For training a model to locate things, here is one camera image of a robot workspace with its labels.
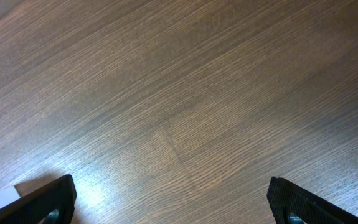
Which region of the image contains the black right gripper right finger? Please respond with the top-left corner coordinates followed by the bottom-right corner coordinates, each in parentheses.
top-left (266, 177), bottom-right (358, 224)

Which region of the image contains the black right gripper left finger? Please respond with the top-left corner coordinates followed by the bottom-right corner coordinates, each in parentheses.
top-left (0, 174), bottom-right (77, 224)

